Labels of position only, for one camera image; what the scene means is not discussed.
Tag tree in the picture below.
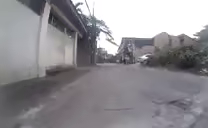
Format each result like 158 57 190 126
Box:
74 1 115 64

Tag white walled building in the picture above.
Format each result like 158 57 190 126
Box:
0 0 93 88

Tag person on motorbike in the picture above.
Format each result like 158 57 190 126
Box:
122 45 133 66

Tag grey asphalt road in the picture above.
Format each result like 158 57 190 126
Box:
0 63 208 128

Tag utility pole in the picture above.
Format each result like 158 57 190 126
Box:
90 2 98 66

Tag beige building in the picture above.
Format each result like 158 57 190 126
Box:
134 31 198 60

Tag grey building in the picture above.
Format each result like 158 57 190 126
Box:
115 37 154 64

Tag bushes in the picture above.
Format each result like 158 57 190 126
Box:
145 19 208 78

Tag white car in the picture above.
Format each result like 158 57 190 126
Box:
136 53 154 65

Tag overhead wires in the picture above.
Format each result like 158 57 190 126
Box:
83 0 120 48

